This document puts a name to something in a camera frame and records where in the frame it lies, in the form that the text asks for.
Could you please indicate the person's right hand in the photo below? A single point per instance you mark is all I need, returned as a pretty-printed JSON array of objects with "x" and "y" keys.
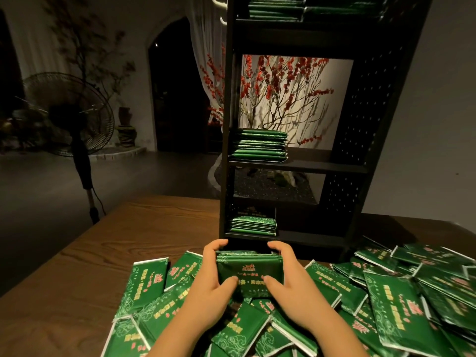
[{"x": 301, "y": 293}]

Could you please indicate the person's left hand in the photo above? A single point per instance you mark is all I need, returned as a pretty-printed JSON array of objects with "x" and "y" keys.
[{"x": 208, "y": 293}]

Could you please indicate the bundle of green packets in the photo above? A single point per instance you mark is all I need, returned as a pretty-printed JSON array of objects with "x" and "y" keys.
[{"x": 249, "y": 267}]

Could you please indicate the pile of green packets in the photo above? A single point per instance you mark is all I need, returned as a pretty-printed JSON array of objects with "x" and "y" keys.
[{"x": 401, "y": 301}]

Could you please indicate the black metal shelf rack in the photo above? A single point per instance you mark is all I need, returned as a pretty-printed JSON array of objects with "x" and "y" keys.
[{"x": 379, "y": 93}]

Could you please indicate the dark vase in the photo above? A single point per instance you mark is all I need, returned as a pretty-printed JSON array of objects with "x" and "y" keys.
[{"x": 126, "y": 130}]

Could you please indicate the red berry branches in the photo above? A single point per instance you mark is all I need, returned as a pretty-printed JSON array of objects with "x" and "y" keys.
[{"x": 279, "y": 85}]

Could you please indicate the black standing fan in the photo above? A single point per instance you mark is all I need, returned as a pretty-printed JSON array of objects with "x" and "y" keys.
[{"x": 67, "y": 111}]

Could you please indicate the white curtain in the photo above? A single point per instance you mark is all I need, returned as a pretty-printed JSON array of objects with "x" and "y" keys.
[
  {"x": 33, "y": 33},
  {"x": 204, "y": 33}
]

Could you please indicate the white hook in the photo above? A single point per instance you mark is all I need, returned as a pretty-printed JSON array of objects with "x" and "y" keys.
[
  {"x": 222, "y": 20},
  {"x": 219, "y": 2}
]

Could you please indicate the bare branched tree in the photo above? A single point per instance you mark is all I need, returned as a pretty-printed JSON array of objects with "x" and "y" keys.
[{"x": 82, "y": 41}]

